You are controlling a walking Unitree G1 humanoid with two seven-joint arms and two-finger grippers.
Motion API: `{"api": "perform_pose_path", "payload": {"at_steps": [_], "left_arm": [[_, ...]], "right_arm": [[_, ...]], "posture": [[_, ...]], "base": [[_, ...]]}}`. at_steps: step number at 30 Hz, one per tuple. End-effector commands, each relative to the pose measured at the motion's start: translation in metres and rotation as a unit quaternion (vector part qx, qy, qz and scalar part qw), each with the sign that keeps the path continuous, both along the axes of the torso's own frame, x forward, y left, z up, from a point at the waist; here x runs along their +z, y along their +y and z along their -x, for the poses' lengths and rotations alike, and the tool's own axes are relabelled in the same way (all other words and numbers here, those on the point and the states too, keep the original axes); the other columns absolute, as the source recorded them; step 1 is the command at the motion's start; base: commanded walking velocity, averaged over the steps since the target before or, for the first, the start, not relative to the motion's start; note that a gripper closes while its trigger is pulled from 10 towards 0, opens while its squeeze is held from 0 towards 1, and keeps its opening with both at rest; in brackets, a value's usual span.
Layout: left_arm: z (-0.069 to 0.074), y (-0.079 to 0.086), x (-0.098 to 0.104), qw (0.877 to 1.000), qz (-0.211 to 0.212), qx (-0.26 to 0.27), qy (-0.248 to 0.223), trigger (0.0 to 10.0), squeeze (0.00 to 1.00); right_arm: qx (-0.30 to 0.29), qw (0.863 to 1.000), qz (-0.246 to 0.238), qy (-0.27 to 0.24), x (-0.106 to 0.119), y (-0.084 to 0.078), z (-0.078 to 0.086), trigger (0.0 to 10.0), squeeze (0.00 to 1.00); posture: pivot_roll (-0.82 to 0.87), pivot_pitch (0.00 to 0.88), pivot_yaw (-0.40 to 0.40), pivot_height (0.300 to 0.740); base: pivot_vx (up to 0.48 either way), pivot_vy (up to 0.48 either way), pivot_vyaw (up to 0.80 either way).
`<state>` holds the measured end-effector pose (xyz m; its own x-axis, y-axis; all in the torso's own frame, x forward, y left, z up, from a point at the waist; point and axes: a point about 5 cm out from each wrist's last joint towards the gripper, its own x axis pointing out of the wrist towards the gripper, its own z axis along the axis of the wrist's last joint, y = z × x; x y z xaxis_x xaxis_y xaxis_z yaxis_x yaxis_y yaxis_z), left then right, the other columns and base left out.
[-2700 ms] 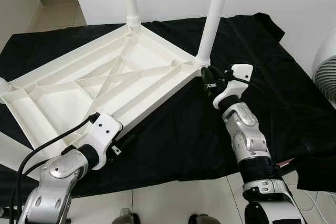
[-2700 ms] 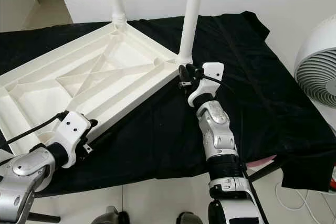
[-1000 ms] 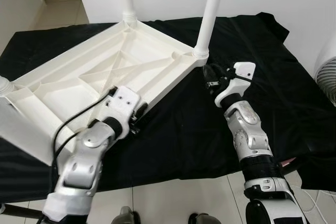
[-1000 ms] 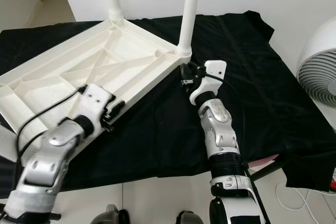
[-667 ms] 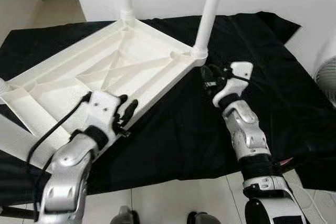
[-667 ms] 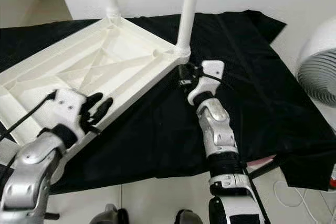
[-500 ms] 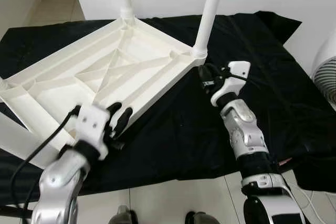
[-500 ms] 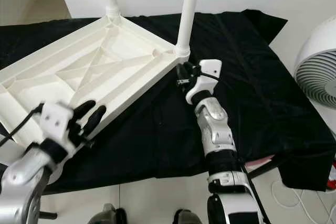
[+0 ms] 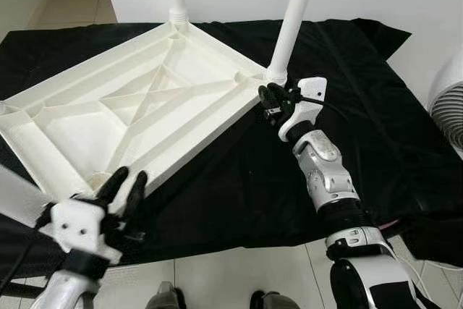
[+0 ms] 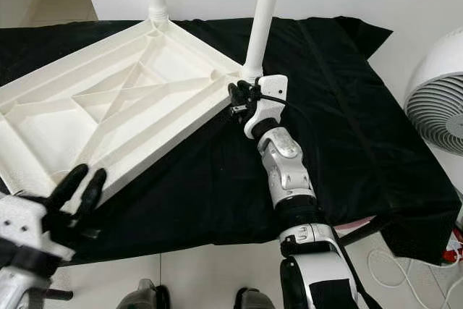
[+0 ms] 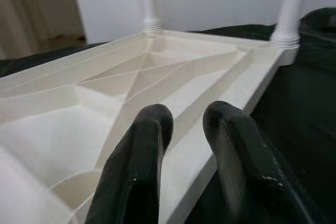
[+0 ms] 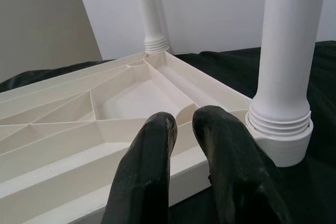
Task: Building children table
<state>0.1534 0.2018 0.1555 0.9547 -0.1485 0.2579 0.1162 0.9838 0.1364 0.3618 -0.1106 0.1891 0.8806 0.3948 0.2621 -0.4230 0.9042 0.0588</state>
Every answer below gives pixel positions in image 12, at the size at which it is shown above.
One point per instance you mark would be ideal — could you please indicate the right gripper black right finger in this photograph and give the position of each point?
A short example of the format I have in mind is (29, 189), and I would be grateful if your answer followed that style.
(236, 169)

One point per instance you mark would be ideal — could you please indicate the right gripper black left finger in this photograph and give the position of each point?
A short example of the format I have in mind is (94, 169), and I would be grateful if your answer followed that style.
(141, 176)

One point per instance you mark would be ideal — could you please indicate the white plastic table top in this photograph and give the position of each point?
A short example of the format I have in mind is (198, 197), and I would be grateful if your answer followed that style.
(65, 155)

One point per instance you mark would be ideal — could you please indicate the white plastic table leg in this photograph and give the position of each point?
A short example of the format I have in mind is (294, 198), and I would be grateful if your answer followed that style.
(149, 11)
(286, 51)

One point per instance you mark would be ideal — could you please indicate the black cloth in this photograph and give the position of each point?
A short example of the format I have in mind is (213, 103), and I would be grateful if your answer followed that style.
(231, 72)

